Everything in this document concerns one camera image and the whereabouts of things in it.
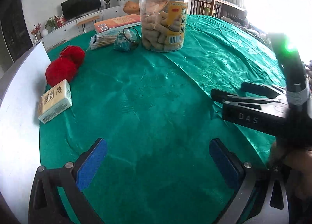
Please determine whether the black flat television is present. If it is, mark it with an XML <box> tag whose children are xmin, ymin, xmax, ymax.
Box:
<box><xmin>61</xmin><ymin>0</ymin><xmax>101</xmax><ymax>21</ymax></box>

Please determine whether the orange lounge chair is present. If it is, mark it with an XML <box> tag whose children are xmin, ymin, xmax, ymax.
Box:
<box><xmin>123</xmin><ymin>1</ymin><xmax>140</xmax><ymax>15</ymax></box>

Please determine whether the white storage box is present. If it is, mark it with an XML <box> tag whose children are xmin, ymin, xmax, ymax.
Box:
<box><xmin>1</xmin><ymin>43</ymin><xmax>51</xmax><ymax>223</ymax></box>

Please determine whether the clear plastic snack jar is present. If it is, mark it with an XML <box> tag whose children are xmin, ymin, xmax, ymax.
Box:
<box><xmin>139</xmin><ymin>0</ymin><xmax>188</xmax><ymax>52</ymax></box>

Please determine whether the red flower vase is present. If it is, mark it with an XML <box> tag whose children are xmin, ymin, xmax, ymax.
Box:
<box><xmin>31</xmin><ymin>22</ymin><xmax>49</xmax><ymax>41</ymax></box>

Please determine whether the black glass cabinet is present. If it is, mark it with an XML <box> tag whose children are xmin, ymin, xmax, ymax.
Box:
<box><xmin>1</xmin><ymin>0</ymin><xmax>33</xmax><ymax>62</ymax></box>

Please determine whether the small wooden bench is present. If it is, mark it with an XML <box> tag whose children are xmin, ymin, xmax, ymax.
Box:
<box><xmin>76</xmin><ymin>16</ymin><xmax>99</xmax><ymax>33</ymax></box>

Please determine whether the white tv cabinet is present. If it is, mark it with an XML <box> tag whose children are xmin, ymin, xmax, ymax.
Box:
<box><xmin>36</xmin><ymin>5</ymin><xmax>126</xmax><ymax>50</ymax></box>

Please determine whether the teal patterned pouch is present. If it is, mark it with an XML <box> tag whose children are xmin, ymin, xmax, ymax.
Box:
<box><xmin>114</xmin><ymin>27</ymin><xmax>141</xmax><ymax>52</ymax></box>

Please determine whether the green tablecloth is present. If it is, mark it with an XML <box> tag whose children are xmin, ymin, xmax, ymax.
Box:
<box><xmin>40</xmin><ymin>15</ymin><xmax>285</xmax><ymax>223</ymax></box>

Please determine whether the orange book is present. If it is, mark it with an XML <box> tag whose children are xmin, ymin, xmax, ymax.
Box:
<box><xmin>94</xmin><ymin>14</ymin><xmax>141</xmax><ymax>34</ymax></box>

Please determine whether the tissue paper pack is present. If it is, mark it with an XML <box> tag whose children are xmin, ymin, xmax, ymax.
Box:
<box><xmin>38</xmin><ymin>80</ymin><xmax>73</xmax><ymax>124</ymax></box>

